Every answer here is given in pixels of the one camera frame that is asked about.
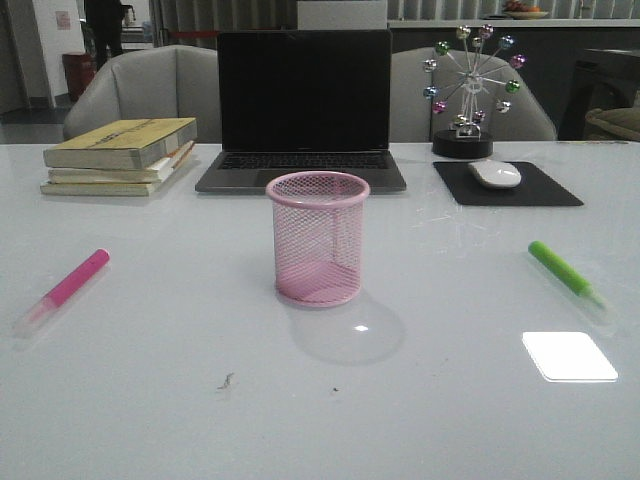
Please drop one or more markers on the pink mesh pen holder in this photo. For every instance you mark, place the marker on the pink mesh pen holder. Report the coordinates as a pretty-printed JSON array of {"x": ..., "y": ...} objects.
[{"x": 317, "y": 227}]

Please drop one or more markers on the middle cream book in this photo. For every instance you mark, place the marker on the middle cream book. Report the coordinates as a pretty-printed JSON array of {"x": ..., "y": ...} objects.
[{"x": 157, "y": 172}]

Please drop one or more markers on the fruit bowl on counter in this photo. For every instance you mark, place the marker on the fruit bowl on counter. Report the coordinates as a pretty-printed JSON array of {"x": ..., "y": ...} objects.
[{"x": 521, "y": 10}]

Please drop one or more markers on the cream book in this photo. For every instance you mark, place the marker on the cream book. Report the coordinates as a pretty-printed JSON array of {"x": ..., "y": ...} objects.
[
  {"x": 157, "y": 172},
  {"x": 101, "y": 189}
]

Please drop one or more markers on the black mouse pad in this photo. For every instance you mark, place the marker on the black mouse pad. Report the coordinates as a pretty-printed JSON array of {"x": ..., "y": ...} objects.
[{"x": 536, "y": 189}]

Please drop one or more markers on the pink highlighter pen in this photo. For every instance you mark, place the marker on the pink highlighter pen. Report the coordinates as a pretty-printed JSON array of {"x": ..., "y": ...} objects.
[{"x": 40, "y": 313}]

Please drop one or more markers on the person in dark clothes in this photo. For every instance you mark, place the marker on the person in dark clothes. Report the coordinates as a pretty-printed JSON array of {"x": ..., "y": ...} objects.
[{"x": 104, "y": 17}]

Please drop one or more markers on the red trash bin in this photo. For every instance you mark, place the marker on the red trash bin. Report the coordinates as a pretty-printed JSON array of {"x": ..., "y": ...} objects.
[{"x": 79, "y": 69}]

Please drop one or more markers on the grey laptop computer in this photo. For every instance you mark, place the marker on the grey laptop computer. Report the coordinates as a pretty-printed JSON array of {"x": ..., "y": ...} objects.
[{"x": 303, "y": 100}]

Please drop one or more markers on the right grey armchair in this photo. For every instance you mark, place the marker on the right grey armchair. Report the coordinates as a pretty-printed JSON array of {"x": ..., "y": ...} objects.
[{"x": 510, "y": 117}]

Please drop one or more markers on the white computer mouse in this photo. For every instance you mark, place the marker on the white computer mouse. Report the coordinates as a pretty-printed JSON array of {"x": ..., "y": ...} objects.
[{"x": 495, "y": 174}]

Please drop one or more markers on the ferris wheel desk ornament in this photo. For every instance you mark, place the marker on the ferris wheel desk ornament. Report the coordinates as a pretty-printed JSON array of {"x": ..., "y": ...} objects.
[{"x": 464, "y": 137}]

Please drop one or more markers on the grey armchair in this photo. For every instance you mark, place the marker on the grey armchair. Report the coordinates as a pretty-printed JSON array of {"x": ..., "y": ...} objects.
[
  {"x": 165, "y": 82},
  {"x": 510, "y": 117}
]

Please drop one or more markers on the bottom cream book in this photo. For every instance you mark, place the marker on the bottom cream book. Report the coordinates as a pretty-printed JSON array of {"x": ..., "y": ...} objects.
[{"x": 101, "y": 189}]

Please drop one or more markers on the olive cushion seat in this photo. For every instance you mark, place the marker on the olive cushion seat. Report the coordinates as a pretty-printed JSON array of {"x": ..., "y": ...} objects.
[{"x": 620, "y": 123}]

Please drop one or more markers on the top yellow book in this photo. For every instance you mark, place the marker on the top yellow book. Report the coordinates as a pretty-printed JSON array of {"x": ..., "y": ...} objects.
[{"x": 123, "y": 145}]

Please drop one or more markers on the green highlighter pen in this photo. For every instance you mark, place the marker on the green highlighter pen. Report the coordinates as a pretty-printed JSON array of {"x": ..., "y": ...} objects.
[{"x": 573, "y": 280}]

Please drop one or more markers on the left grey armchair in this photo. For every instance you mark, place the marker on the left grey armchair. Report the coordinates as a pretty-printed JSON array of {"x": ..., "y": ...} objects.
[{"x": 165, "y": 82}]

